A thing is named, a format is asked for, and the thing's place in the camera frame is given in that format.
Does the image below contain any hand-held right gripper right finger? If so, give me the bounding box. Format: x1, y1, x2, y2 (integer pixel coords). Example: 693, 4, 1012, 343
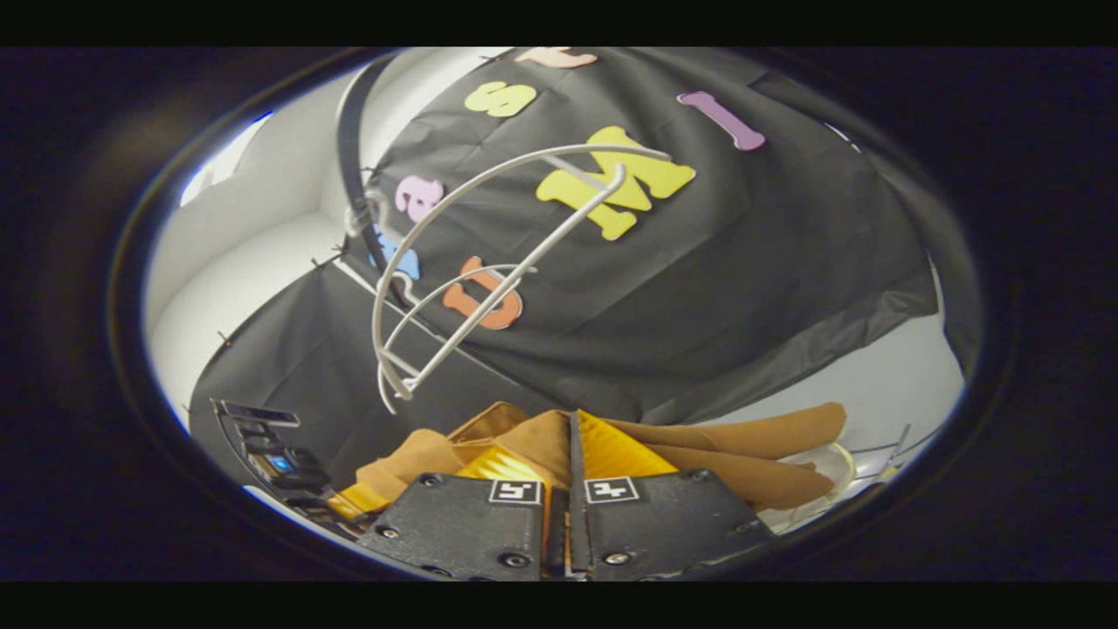
568, 409, 780, 582

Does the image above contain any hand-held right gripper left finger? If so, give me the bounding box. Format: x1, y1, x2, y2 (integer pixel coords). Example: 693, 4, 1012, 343
356, 444, 570, 582

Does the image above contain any brown collared shirt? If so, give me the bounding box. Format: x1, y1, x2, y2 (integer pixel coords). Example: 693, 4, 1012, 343
354, 400, 848, 516

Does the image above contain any white clothes hanger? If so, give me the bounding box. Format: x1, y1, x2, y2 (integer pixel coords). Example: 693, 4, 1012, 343
360, 143, 674, 417
379, 262, 539, 396

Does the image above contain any white empty clothes hanger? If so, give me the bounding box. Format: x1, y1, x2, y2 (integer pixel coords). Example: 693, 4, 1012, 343
379, 262, 539, 396

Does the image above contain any black backdrop cloth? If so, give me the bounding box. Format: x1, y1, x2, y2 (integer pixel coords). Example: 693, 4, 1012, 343
188, 48, 979, 464

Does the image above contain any silver tape wrap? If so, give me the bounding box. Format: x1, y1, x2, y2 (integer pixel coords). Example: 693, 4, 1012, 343
345, 187, 395, 239

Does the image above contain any large ceiling light panel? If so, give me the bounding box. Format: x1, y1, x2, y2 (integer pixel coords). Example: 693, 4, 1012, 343
179, 110, 273, 209

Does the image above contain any black clothes rail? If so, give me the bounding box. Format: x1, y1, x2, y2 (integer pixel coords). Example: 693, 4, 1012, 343
335, 54, 416, 307

